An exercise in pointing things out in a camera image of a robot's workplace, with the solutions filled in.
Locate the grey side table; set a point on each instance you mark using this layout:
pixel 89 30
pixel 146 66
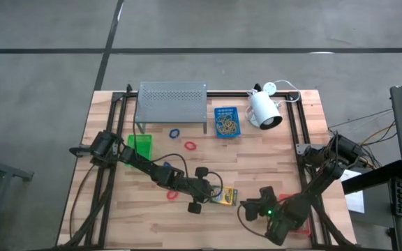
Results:
pixel 5 168

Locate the grey arm base bracket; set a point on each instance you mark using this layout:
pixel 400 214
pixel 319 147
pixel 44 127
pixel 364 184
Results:
pixel 80 151
pixel 304 149

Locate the pile of yellow rubber bands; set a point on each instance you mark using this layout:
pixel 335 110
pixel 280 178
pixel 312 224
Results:
pixel 226 125

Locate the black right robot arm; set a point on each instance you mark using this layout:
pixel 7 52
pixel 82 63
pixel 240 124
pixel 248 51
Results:
pixel 312 191

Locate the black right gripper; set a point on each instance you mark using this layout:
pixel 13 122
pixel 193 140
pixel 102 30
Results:
pixel 265 207

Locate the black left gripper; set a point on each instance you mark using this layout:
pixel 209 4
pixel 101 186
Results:
pixel 197 190

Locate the black desk bar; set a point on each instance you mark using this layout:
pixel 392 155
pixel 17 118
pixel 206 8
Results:
pixel 372 178

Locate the blue spiral wrist coil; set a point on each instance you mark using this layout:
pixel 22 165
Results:
pixel 167 163
pixel 170 134

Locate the grey perforated metal shelf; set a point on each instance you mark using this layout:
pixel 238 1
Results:
pixel 173 102

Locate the red plastic basket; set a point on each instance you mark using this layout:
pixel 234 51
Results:
pixel 302 231

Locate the black aluminium table frame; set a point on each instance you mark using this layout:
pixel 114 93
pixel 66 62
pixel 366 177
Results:
pixel 229 94

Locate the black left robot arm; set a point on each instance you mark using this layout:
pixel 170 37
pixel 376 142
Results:
pixel 145 165

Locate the crayon box with blue print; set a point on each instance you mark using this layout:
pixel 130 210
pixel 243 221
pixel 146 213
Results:
pixel 229 195

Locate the white spot lamp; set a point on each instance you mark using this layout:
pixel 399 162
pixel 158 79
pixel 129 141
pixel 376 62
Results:
pixel 264 108

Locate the green plastic basket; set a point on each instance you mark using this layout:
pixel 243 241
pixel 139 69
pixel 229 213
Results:
pixel 145 143

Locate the white paper sheet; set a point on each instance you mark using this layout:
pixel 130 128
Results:
pixel 356 204

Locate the blue plastic basket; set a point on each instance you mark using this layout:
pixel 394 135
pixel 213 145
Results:
pixel 226 111

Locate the red spiral wrist coil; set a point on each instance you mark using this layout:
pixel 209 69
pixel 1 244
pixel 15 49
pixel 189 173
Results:
pixel 185 145
pixel 169 196

